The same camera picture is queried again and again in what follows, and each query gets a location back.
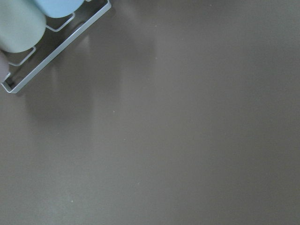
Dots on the light blue plastic cup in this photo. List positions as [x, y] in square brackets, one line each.
[58, 8]

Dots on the white wire cup rack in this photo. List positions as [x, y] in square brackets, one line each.
[59, 33]

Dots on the pale green plastic cup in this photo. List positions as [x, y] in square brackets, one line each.
[22, 25]

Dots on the pink plastic cup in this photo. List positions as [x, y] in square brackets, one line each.
[4, 67]

